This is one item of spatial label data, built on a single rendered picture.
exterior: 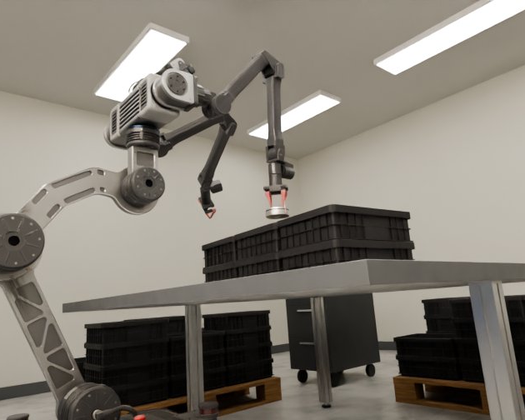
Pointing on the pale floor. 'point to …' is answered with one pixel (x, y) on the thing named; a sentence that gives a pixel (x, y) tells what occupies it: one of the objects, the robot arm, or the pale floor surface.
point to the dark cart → (334, 334)
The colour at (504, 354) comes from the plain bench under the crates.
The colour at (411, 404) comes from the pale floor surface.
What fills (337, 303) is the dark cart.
